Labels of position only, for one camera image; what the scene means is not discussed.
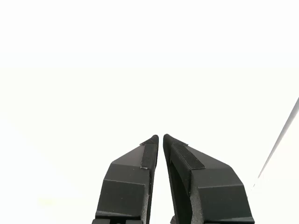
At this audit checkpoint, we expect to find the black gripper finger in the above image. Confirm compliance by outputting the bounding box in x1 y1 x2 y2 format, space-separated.
92 134 160 224
163 133 256 224

